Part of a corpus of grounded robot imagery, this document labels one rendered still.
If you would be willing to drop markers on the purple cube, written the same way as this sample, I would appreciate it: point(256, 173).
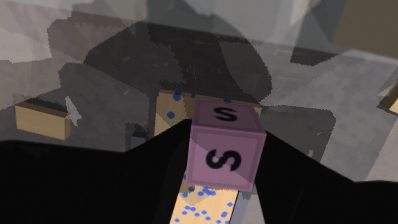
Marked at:
point(225, 147)

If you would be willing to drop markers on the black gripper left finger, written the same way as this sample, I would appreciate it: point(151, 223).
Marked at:
point(139, 186)

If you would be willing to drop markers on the tan rectangular block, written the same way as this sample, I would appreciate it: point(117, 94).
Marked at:
point(42, 120)

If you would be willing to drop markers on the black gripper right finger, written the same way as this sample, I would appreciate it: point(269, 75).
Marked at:
point(295, 189)

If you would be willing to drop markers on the small tan flat block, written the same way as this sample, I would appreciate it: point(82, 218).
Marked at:
point(391, 102)

